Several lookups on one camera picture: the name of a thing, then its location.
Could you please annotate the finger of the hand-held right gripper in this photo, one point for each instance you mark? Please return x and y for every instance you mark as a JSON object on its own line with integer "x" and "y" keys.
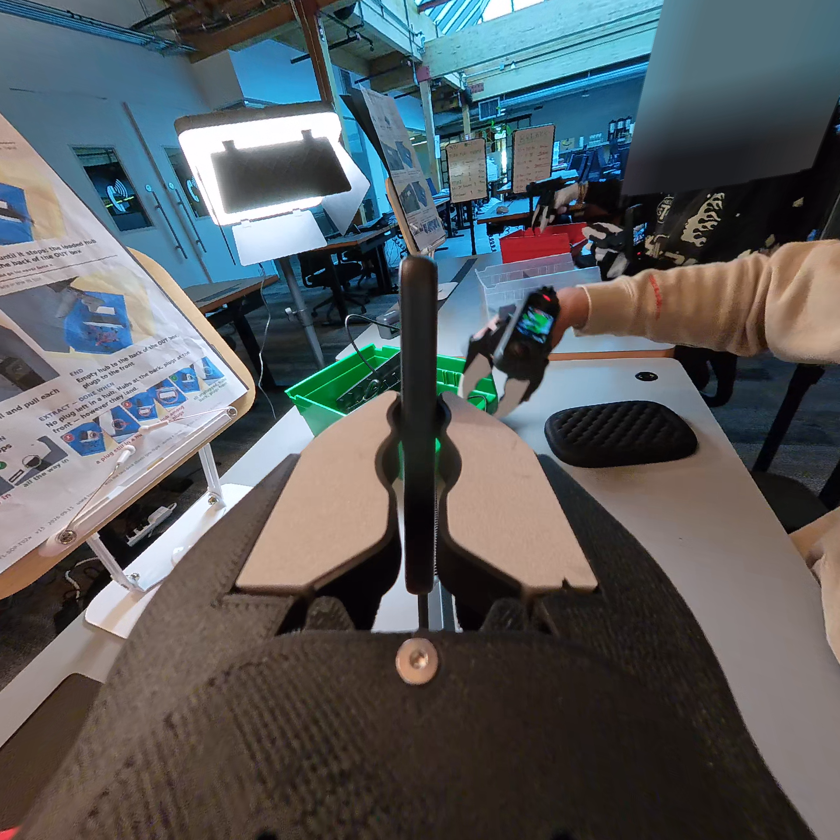
{"x": 474, "y": 380}
{"x": 518, "y": 394}

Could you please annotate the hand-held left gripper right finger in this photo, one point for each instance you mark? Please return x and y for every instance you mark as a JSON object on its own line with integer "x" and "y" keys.
{"x": 512, "y": 512}

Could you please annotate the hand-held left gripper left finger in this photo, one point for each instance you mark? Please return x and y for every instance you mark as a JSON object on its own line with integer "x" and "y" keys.
{"x": 321, "y": 512}

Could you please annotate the black usb hub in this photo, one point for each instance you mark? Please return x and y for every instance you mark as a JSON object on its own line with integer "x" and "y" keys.
{"x": 418, "y": 394}

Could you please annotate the green plastic bin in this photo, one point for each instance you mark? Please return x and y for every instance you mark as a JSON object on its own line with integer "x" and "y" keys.
{"x": 321, "y": 394}

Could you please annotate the person's right forearm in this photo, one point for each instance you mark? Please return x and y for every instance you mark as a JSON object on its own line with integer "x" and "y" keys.
{"x": 709, "y": 302}

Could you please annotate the person's right hand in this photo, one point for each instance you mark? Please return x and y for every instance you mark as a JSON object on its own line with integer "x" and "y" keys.
{"x": 572, "y": 318}

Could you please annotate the red storage bin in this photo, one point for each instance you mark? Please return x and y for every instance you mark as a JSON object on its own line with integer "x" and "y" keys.
{"x": 531, "y": 246}

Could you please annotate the black wrist rest pad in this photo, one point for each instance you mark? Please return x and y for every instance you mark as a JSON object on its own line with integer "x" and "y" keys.
{"x": 620, "y": 433}

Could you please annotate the whiteboard on stand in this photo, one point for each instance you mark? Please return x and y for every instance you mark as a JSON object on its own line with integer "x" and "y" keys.
{"x": 533, "y": 157}
{"x": 466, "y": 170}

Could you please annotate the black office chair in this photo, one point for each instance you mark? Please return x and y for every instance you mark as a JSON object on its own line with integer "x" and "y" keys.
{"x": 328, "y": 275}

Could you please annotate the light panel stand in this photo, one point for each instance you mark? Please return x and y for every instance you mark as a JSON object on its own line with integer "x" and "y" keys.
{"x": 298, "y": 308}

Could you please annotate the poster board on stand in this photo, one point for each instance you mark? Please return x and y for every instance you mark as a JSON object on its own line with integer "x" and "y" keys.
{"x": 407, "y": 177}

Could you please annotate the wooden office desk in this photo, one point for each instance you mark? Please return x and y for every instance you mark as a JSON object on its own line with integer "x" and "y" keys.
{"x": 223, "y": 289}

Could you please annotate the instruction poster sheet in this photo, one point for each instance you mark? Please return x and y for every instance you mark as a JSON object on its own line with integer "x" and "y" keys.
{"x": 98, "y": 328}

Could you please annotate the led light panel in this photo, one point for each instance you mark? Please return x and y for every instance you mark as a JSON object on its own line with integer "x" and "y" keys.
{"x": 262, "y": 177}

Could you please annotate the wooden poster board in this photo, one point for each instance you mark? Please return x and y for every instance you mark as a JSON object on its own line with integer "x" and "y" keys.
{"x": 19, "y": 577}

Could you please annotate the person's beige hoodie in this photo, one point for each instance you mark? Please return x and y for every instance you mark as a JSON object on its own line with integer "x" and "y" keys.
{"x": 823, "y": 558}

